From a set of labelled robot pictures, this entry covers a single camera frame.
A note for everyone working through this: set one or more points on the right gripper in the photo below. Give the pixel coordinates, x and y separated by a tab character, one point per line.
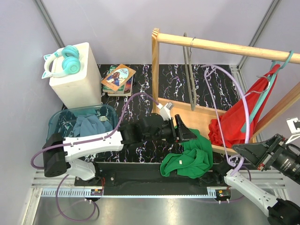
254	152

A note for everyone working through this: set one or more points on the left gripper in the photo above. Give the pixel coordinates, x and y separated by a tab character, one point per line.
183	133

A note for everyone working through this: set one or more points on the green tank top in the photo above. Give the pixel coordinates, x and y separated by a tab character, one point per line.
193	162

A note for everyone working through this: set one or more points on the grey hanger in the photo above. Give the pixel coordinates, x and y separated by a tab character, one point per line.
189	75

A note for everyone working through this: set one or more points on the red tank top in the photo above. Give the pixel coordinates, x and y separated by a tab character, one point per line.
218	128

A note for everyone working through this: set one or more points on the purple hanger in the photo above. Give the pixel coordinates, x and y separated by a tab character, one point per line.
242	135

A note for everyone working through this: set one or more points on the teal hanger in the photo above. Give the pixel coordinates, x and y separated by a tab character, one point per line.
270	77

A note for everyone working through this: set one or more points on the blue tank top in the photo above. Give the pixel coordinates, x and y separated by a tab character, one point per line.
90	125

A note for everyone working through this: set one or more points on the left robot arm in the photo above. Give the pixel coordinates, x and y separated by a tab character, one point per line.
62	155

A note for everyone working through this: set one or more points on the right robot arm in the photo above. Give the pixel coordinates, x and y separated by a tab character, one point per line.
277	209

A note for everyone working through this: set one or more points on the wooden clothes rack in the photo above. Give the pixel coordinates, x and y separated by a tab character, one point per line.
200	117

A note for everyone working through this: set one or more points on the orange top book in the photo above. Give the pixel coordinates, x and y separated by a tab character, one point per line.
118	77

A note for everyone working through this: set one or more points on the teal plastic bin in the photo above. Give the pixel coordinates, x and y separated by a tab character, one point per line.
61	124

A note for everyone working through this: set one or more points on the white box stand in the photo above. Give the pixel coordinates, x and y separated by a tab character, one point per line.
83	88

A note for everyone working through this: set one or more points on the teal cat-ear headphones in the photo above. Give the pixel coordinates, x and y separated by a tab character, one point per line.
70	65

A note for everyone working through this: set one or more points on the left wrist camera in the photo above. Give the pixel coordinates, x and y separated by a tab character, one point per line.
165	110

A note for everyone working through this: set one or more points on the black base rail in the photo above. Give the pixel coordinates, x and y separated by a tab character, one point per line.
144	179

